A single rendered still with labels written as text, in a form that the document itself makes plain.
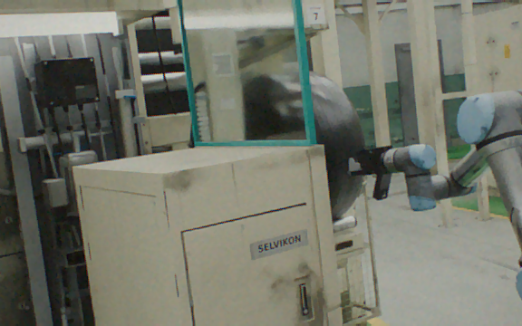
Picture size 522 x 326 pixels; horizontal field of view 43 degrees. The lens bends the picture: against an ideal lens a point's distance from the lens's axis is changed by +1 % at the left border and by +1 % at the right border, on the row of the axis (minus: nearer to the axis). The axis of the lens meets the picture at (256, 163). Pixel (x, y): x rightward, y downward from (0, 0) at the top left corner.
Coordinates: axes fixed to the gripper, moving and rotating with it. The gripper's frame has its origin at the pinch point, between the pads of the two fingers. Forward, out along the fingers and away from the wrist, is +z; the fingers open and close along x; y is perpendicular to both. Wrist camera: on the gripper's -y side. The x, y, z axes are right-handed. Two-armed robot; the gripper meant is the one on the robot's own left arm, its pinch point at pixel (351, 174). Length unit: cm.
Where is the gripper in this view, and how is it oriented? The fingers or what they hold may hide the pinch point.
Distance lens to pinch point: 222.7
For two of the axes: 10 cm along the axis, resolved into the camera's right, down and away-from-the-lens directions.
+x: -8.3, 1.5, -5.3
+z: -5.2, 1.0, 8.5
